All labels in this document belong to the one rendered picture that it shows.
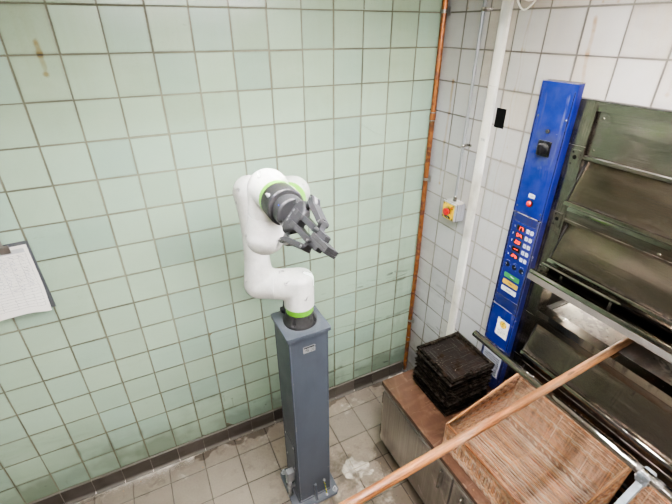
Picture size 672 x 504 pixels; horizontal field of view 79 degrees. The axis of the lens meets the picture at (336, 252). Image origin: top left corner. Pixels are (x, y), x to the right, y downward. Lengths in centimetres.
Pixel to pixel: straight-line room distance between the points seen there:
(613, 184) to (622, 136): 17
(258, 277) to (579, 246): 130
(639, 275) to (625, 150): 45
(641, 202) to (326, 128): 133
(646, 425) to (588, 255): 67
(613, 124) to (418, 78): 98
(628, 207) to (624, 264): 22
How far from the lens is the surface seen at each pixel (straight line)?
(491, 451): 224
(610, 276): 185
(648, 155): 174
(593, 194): 182
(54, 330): 226
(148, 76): 186
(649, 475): 165
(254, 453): 287
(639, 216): 175
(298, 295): 166
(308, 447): 230
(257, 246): 109
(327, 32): 204
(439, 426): 227
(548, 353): 218
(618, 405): 207
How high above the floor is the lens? 233
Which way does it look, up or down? 29 degrees down
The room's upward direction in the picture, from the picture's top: straight up
